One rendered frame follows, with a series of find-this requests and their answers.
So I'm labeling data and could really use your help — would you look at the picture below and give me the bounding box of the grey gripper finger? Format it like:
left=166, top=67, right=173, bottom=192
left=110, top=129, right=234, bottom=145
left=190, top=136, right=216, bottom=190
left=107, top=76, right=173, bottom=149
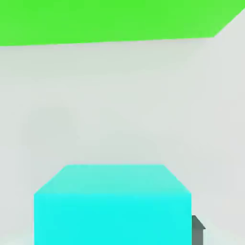
left=191, top=215, right=219, bottom=245

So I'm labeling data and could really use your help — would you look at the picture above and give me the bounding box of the small cyan cube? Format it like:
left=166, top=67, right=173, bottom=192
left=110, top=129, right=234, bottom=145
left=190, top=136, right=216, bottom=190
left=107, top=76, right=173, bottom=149
left=33, top=164, right=192, bottom=245

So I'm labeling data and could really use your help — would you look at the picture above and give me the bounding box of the large green box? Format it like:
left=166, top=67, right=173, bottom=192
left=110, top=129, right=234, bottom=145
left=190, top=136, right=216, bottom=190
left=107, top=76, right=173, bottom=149
left=0, top=0, right=245, bottom=47

